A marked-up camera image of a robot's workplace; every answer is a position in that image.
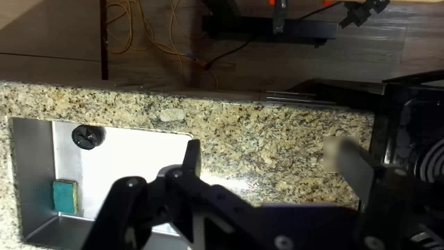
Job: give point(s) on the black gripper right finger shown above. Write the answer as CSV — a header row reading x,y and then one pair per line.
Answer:
x,y
358,168

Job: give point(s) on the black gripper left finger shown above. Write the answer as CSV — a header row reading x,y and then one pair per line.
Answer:
x,y
134,208

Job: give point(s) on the stainless steel sink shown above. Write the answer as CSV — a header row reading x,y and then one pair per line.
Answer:
x,y
116,157

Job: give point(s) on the black electric stove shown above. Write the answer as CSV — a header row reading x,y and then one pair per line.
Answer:
x,y
407,119

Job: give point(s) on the teal sponge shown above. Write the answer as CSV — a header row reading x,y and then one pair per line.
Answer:
x,y
64,196

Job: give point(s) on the black coil burner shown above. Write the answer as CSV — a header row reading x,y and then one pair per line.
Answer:
x,y
432,161

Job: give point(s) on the black sink drain stopper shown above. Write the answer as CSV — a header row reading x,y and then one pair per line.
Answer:
x,y
88,136

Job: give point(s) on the black stand base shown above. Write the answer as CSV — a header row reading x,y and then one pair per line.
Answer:
x,y
272,29

